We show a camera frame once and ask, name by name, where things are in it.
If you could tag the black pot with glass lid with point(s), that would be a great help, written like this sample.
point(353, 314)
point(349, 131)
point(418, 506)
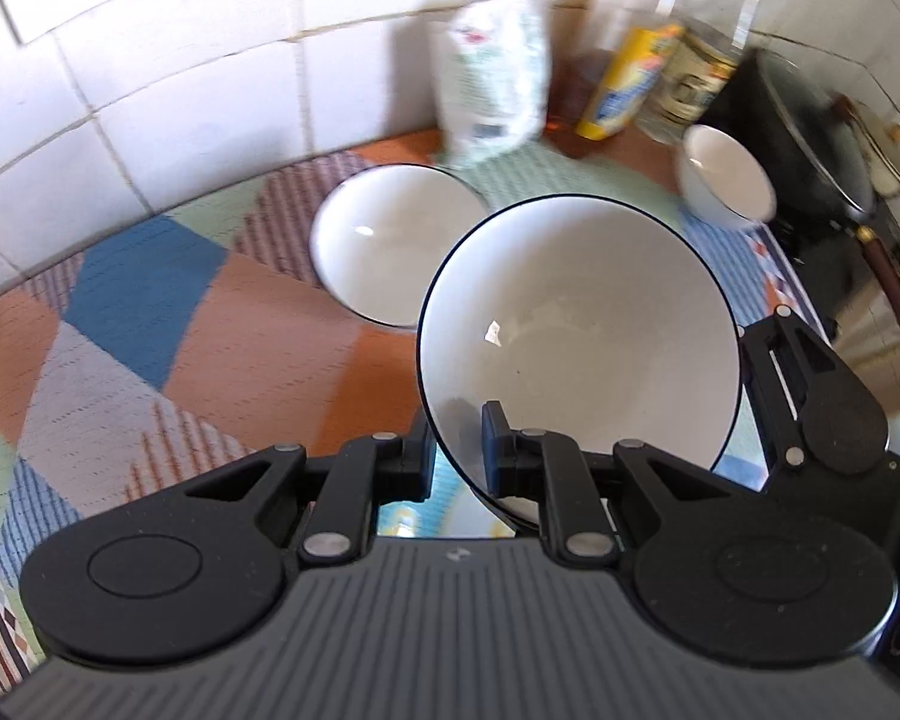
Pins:
point(810, 142)

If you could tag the small white enamel pot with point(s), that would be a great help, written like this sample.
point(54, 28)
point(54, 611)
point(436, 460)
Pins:
point(894, 161)

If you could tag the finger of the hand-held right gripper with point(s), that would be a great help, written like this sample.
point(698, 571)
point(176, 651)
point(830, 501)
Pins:
point(787, 375)

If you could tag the colourful checked tablecloth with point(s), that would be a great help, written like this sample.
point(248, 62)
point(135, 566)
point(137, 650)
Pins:
point(195, 330)

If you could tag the white plastic seasoning bag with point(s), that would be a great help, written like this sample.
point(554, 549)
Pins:
point(495, 82)

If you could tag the white bowl with dark rim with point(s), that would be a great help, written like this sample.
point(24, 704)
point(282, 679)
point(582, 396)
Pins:
point(729, 178)
point(394, 240)
point(585, 345)

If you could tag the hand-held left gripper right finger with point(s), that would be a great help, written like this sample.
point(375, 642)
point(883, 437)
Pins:
point(495, 454)

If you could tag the cooking wine bottle yellow label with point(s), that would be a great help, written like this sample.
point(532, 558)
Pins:
point(626, 86)

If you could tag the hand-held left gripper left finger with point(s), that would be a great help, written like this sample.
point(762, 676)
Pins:
point(412, 469)

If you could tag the clear vinegar bottle yellow cap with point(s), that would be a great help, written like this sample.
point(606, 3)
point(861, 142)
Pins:
point(701, 79)

